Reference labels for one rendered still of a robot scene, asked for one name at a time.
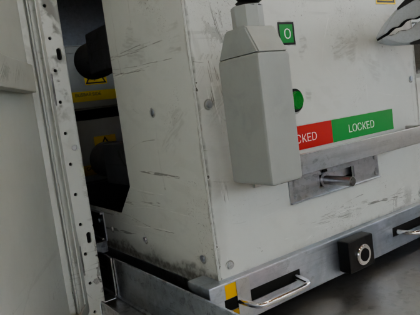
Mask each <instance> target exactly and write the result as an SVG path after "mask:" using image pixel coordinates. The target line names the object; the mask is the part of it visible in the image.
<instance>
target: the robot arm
mask: <svg viewBox="0 0 420 315"><path fill-rule="evenodd" d="M419 18H420V0H404V1H403V2H402V3H401V4H400V5H399V6H398V8H397V9H396V10H395V11H394V12H393V14H392V15H391V16H390V17H389V19H388V20H387V21H386V22H385V23H384V25H383V26H382V28H381V29H380V31H379V33H378V35H377V36H376V39H377V42H378V43H380V44H385V45H388V46H403V45H413V44H420V21H419V22H417V23H416V24H415V25H414V26H413V27H412V28H411V29H408V30H401V31H399V32H397V33H396V34H393V35H389V34H390V33H391V32H392V31H393V30H395V29H396V28H400V27H402V26H403V25H404V24H405V23H406V22H407V21H409V20H412V19H419Z"/></svg>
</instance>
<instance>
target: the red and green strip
mask: <svg viewBox="0 0 420 315"><path fill-rule="evenodd" d="M390 129H394V125H393V111H392V109H387V110H383V111H376V112H370V113H366V114H360V115H356V116H350V117H344V118H340V119H333V120H329V121H323V122H317V123H313V124H307V125H303V126H297V136H298V143H299V150H303V149H308V148H313V147H316V146H321V145H325V144H329V143H335V142H338V141H343V140H347V139H351V138H356V137H359V136H365V135H368V134H373V133H378V132H381V131H387V130H390Z"/></svg>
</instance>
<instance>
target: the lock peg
mask: <svg viewBox="0 0 420 315"><path fill-rule="evenodd" d="M319 179H320V184H321V185H322V186H323V187H328V186H329V185H337V186H354V185H355V183H356V180H355V178H354V177H351V176H330V175H329V174H328V173H327V169H323V170H322V175H319Z"/></svg>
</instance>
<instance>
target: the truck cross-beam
mask: <svg viewBox="0 0 420 315"><path fill-rule="evenodd" d="M395 229H402V230H410V231H417V230H419V229H420V201H418V202H415V203H414V204H411V205H408V206H406V207H403V208H401V209H398V210H396V211H393V212H390V213H389V214H386V215H383V216H381V217H378V218H376V219H373V220H371V221H368V222H365V223H364V224H361V225H358V226H356V227H353V228H351V229H348V230H346V231H343V232H340V233H339V234H336V235H333V236H331V237H328V238H326V239H323V240H321V241H318V242H315V243H314V244H311V245H308V246H306V247H303V248H301V249H298V250H296V251H293V252H290V253H289V254H286V255H283V256H281V257H278V258H276V259H273V260H271V261H268V262H265V263H264V264H261V265H258V266H256V267H253V268H251V269H248V270H246V271H243V272H240V273H239V274H236V275H233V276H231V277H228V278H226V279H223V280H221V281H217V280H215V279H212V278H210V277H207V276H199V277H197V278H195V279H192V280H190V281H188V282H187V283H188V288H189V292H191V293H193V294H196V295H198V296H200V297H202V298H204V299H207V300H209V301H211V302H213V303H216V304H218V305H220V306H222V307H224V308H227V309H229V310H231V311H233V310H235V309H237V308H239V304H238V303H237V300H238V296H234V297H232V298H230V299H228V300H226V292H225V287H224V286H226V285H228V284H231V283H233V282H235V281H237V280H239V279H242V278H245V277H246V276H249V283H250V289H251V299H252V301H254V302H263V301H266V300H268V299H271V298H273V297H275V296H277V295H280V294H282V293H284V292H286V291H288V290H290V289H292V288H295V287H296V286H298V285H300V284H303V282H300V281H297V280H295V279H293V278H292V276H293V274H298V275H300V276H303V277H305V278H307V279H309V280H310V282H311V285H310V286H309V287H308V288H307V289H305V290H303V291H301V292H299V293H297V294H295V295H293V296H291V297H289V298H286V299H284V300H282V301H280V302H277V303H276V304H273V305H271V306H269V307H265V308H263V309H256V308H253V314H254V315H258V314H261V313H263V312H264V311H267V310H268V309H271V308H273V307H275V306H277V305H279V304H281V303H284V302H286V301H288V300H290V299H292V298H294V297H296V296H298V295H300V294H302V293H305V292H306V291H308V290H310V289H312V288H315V287H317V286H319V285H321V284H323V283H325V282H327V281H330V280H332V279H334V278H336V277H338V276H340V275H342V274H344V273H345V272H341V271H340V265H339V253H338V241H339V240H341V239H344V238H346V237H348V236H351V235H353V234H356V233H358V232H361V231H362V232H367V233H372V241H373V249H374V258H375V259H376V258H378V257H379V256H382V255H383V254H386V253H388V252H389V251H392V250H394V249H396V248H398V247H400V246H402V245H404V244H407V243H409V242H411V241H413V240H415V239H417V238H419V237H420V235H414V236H413V235H404V234H395V233H394V230H395Z"/></svg>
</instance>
